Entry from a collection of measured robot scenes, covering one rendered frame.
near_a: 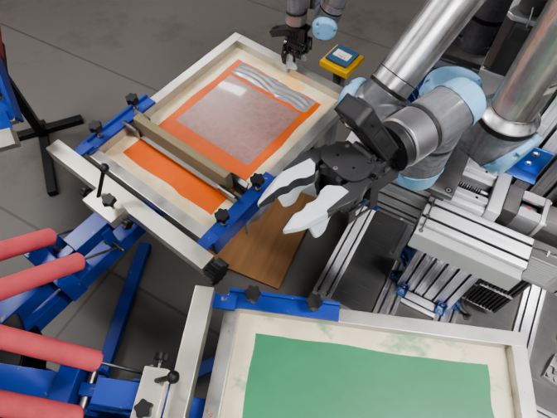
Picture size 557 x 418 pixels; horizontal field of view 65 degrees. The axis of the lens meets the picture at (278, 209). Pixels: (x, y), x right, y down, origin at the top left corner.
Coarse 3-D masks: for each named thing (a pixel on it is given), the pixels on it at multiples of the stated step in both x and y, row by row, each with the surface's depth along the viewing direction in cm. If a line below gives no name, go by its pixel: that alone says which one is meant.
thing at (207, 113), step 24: (192, 96) 163; (216, 96) 163; (240, 96) 163; (168, 120) 157; (192, 120) 157; (216, 120) 157; (144, 144) 151; (192, 144) 151; (144, 168) 146; (168, 168) 146
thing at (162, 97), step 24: (216, 48) 173; (240, 48) 177; (264, 48) 173; (192, 72) 165; (288, 72) 169; (312, 72) 165; (168, 96) 160; (336, 96) 161; (336, 120) 156; (312, 144) 150; (120, 168) 141; (144, 192) 136; (168, 216) 134
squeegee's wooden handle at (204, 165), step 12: (144, 120) 143; (144, 132) 146; (156, 132) 140; (168, 144) 140; (180, 144) 138; (180, 156) 141; (192, 156) 135; (204, 156) 135; (204, 168) 135; (216, 168) 133; (216, 180) 136; (228, 180) 133
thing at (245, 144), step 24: (264, 96) 163; (240, 120) 157; (264, 120) 157; (288, 120) 157; (216, 144) 151; (240, 144) 151; (264, 144) 151; (240, 168) 146; (192, 192) 141; (216, 192) 141
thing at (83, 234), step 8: (96, 216) 126; (80, 224) 125; (88, 224) 125; (96, 224) 125; (104, 224) 125; (72, 232) 123; (80, 232) 123; (88, 232) 123; (96, 232) 123; (64, 240) 122; (72, 240) 122; (80, 240) 122; (88, 240) 122; (96, 240) 125; (72, 248) 121; (80, 248) 121; (88, 248) 124
